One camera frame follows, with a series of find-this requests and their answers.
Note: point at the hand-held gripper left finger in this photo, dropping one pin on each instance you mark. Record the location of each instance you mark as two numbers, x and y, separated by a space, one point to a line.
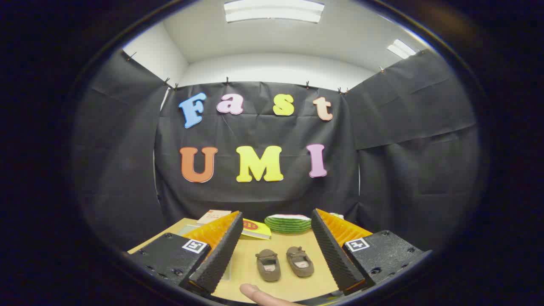
221 255

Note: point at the beige book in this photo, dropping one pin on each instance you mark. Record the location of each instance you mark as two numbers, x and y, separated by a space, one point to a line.
212 216

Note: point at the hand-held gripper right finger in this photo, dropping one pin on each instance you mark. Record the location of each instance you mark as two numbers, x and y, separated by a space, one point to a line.
333 255

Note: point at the cream fabric storage box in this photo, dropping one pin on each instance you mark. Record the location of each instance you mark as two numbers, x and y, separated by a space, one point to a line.
188 230

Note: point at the pink and green plush toy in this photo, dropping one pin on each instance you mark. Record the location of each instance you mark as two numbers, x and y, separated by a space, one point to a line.
336 216

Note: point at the yellow book with red circle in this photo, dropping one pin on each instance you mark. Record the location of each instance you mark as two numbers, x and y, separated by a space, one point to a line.
257 229

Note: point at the small ceiling light panel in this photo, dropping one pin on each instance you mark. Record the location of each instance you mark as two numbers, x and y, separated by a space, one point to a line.
400 49

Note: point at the large ceiling light panel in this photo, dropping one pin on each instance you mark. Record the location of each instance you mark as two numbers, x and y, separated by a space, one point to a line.
274 10

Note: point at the watermelon slice plush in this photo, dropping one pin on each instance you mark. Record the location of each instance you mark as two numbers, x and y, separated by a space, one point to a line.
289 224

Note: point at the brown fuzzy shoe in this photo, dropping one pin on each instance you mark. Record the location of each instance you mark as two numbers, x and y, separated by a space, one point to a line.
267 265
299 261

